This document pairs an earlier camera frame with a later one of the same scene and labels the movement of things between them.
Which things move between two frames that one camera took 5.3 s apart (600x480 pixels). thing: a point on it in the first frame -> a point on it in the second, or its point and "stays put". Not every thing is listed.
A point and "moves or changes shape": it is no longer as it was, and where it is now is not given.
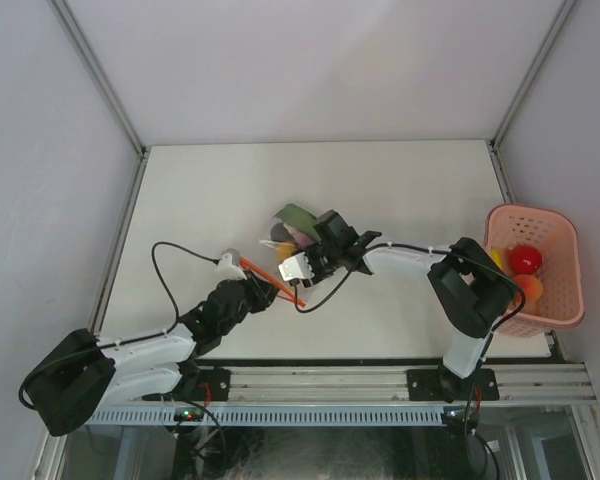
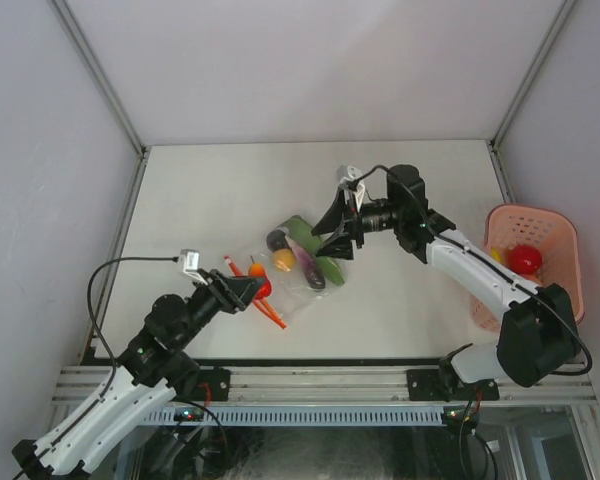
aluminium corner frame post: x=494 y=140 stays put
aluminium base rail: x=541 y=384 stays put
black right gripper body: x=323 y=260 -> x=377 y=217
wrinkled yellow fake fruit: x=285 y=250 stays put
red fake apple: x=524 y=259 stays put
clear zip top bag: x=291 y=231 moves or changes shape
